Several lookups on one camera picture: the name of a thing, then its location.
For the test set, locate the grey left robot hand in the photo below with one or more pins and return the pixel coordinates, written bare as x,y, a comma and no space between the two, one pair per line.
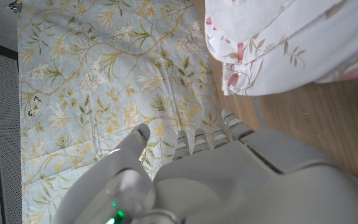
228,186

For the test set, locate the white red-flowered cloth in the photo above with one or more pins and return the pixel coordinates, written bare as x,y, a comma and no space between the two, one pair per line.
291,46

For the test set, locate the pale blue floral backdrop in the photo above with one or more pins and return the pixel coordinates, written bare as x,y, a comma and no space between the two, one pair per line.
104,77

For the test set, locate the black backdrop clamp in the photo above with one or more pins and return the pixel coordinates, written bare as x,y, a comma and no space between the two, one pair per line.
15,6

